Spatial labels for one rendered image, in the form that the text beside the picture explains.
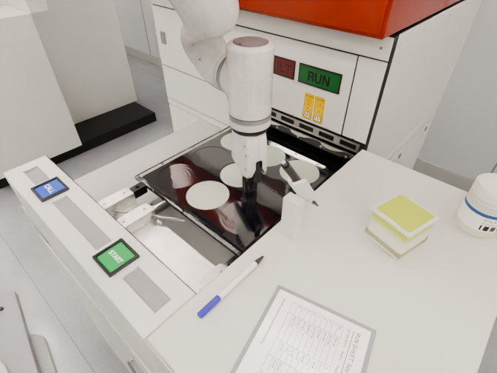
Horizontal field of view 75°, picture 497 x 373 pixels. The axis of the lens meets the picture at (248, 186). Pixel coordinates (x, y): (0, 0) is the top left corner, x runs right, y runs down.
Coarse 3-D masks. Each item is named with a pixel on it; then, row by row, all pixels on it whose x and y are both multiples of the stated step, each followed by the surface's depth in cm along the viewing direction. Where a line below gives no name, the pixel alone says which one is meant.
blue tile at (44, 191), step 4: (56, 180) 70; (44, 184) 68; (48, 184) 68; (52, 184) 68; (56, 184) 68; (60, 184) 68; (36, 188) 68; (40, 188) 68; (44, 188) 68; (48, 188) 68; (52, 188) 68; (56, 188) 68; (60, 188) 68; (40, 192) 66; (44, 192) 66; (48, 192) 66; (52, 192) 66; (40, 196) 66; (44, 196) 66
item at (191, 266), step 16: (128, 208) 75; (160, 224) 71; (144, 240) 68; (160, 240) 68; (176, 240) 68; (160, 256) 65; (176, 256) 65; (192, 256) 65; (176, 272) 62; (192, 272) 62; (208, 272) 62
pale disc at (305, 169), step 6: (294, 162) 86; (300, 162) 86; (306, 162) 86; (282, 168) 84; (294, 168) 84; (300, 168) 84; (306, 168) 84; (312, 168) 84; (282, 174) 82; (300, 174) 82; (306, 174) 82; (312, 174) 82; (318, 174) 82; (312, 180) 80
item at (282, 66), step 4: (276, 60) 84; (280, 60) 83; (284, 60) 82; (276, 64) 84; (280, 64) 83; (284, 64) 82; (288, 64) 82; (292, 64) 81; (276, 68) 85; (280, 68) 84; (284, 68) 83; (288, 68) 82; (292, 68) 81; (276, 72) 85; (280, 72) 84; (284, 72) 84; (288, 72) 83; (292, 72) 82; (288, 76) 83; (292, 76) 83
